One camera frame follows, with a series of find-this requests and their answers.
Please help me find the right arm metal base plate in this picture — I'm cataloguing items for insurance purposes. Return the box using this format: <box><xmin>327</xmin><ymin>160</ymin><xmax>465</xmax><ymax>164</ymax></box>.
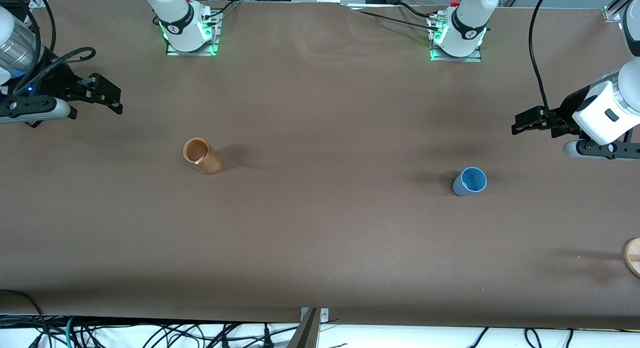
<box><xmin>164</xmin><ymin>9</ymin><xmax>223</xmax><ymax>57</ymax></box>

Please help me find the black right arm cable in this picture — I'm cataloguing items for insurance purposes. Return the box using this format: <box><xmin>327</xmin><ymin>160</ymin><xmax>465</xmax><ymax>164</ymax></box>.
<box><xmin>12</xmin><ymin>46</ymin><xmax>97</xmax><ymax>97</ymax></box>

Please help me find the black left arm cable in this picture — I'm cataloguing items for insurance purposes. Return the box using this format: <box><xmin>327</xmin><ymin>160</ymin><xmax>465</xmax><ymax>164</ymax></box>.
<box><xmin>528</xmin><ymin>0</ymin><xmax>557</xmax><ymax>120</ymax></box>

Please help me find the grey metal table bracket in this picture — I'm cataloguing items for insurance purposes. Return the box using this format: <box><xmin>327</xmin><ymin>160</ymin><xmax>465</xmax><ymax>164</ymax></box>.
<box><xmin>286</xmin><ymin>307</ymin><xmax>331</xmax><ymax>348</ymax></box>

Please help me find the long black base cable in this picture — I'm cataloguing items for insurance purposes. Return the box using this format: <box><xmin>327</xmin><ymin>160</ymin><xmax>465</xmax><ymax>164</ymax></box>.
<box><xmin>355</xmin><ymin>9</ymin><xmax>442</xmax><ymax>34</ymax></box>

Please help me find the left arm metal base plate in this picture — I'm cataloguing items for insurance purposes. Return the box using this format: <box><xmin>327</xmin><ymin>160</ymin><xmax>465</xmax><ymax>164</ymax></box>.
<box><xmin>428</xmin><ymin>12</ymin><xmax>484</xmax><ymax>63</ymax></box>

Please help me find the brown wooden cup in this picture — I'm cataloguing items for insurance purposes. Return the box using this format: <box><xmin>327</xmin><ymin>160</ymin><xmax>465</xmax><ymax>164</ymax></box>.
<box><xmin>182</xmin><ymin>137</ymin><xmax>223</xmax><ymax>176</ymax></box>

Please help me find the short black base cable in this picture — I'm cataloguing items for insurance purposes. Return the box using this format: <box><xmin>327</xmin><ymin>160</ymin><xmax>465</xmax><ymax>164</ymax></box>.
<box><xmin>397</xmin><ymin>1</ymin><xmax>437</xmax><ymax>20</ymax></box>

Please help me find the blue plastic cup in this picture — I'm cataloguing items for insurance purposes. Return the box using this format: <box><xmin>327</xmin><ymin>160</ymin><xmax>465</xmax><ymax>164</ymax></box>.
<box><xmin>452</xmin><ymin>166</ymin><xmax>488</xmax><ymax>197</ymax></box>

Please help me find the black looped floor cable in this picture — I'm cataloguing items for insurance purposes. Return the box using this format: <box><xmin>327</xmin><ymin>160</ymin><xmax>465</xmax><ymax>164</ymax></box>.
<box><xmin>0</xmin><ymin>289</ymin><xmax>52</xmax><ymax>348</ymax></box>

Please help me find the teal floor cable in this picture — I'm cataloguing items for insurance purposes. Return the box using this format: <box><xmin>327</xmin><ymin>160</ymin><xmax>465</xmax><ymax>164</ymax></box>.
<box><xmin>63</xmin><ymin>315</ymin><xmax>77</xmax><ymax>348</ymax></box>

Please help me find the round wooden disc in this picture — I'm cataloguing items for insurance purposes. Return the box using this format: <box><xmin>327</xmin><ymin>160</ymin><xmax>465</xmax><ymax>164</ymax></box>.
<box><xmin>622</xmin><ymin>237</ymin><xmax>640</xmax><ymax>279</ymax></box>

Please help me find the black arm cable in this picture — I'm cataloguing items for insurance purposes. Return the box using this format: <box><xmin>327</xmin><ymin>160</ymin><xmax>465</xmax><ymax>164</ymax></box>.
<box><xmin>528</xmin><ymin>0</ymin><xmax>557</xmax><ymax>120</ymax></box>
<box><xmin>12</xmin><ymin>46</ymin><xmax>97</xmax><ymax>97</ymax></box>

